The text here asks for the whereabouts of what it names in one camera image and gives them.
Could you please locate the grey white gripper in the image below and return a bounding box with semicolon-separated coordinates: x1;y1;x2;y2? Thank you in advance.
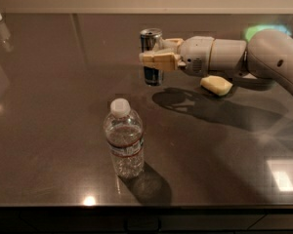
139;36;215;77

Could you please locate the silver blue redbull can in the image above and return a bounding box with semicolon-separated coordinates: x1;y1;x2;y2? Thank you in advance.
140;28;163;86

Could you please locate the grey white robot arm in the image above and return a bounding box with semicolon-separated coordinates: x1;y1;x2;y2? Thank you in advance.
139;28;293;97

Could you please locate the yellow sponge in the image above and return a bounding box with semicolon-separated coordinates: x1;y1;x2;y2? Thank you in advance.
200;75;232;97

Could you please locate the clear plastic water bottle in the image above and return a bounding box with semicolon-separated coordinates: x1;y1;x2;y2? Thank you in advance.
104;98;145;179

